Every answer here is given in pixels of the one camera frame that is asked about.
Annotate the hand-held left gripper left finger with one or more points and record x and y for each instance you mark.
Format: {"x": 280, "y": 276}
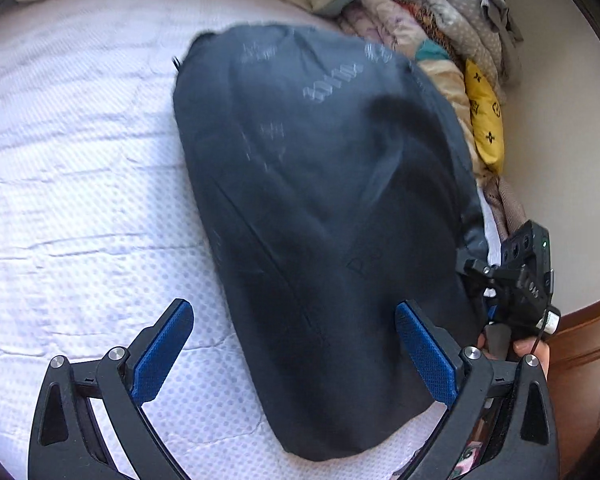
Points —
{"x": 157, "y": 360}

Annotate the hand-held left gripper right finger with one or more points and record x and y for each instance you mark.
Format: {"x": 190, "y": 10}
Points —
{"x": 425, "y": 355}

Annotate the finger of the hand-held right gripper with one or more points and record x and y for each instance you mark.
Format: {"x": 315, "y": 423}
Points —
{"x": 472, "y": 267}

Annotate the black printed jacket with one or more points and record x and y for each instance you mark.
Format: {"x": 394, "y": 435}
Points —
{"x": 305, "y": 210}

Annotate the person's right hand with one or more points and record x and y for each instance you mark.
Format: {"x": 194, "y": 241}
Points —
{"x": 522, "y": 347}

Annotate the brown patterned cloth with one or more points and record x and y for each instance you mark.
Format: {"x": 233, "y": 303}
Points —
{"x": 510, "y": 205}

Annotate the brown wooden door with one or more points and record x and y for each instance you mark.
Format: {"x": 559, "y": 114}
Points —
{"x": 585, "y": 360}

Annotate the yellow printed pillow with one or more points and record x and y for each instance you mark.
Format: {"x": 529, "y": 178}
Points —
{"x": 485, "y": 120}

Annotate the white dotted bed cover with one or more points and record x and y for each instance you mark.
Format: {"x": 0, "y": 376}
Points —
{"x": 80, "y": 185}

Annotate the cream blanket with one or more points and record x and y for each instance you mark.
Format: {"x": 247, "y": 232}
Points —
{"x": 450, "y": 75}

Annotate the pile of folded blankets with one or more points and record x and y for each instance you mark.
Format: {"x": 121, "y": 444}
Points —
{"x": 460, "y": 25}

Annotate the grey garment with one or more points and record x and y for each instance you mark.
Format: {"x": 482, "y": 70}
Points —
{"x": 502, "y": 20}

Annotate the floral quilt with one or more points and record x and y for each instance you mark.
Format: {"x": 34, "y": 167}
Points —
{"x": 380, "y": 15}

